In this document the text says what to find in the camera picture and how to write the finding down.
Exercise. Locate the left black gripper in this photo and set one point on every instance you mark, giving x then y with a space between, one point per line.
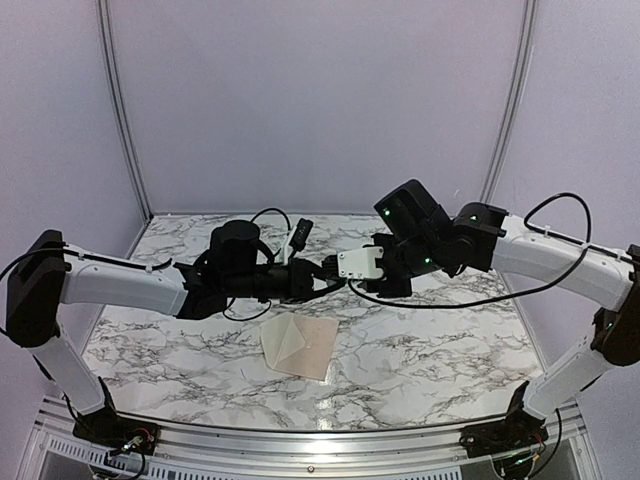
301 283

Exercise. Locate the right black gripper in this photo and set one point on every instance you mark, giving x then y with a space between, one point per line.
386 291

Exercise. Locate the cream envelope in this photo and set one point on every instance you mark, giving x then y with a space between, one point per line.
299 345

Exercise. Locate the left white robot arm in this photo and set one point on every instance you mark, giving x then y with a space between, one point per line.
52 273

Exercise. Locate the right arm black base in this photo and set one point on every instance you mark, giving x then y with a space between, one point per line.
516 430

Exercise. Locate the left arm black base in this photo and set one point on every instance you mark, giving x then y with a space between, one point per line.
107 427

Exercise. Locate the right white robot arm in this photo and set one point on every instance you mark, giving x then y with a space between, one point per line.
607 277

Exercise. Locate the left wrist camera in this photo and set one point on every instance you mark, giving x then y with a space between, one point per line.
295 241

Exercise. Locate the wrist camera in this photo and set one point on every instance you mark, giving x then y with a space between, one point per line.
295 241
359 264

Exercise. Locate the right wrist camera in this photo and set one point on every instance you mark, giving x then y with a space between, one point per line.
359 264

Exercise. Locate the right aluminium corner post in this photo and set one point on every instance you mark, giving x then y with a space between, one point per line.
515 92

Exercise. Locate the curved aluminium front rail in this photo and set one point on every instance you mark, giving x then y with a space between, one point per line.
190 451

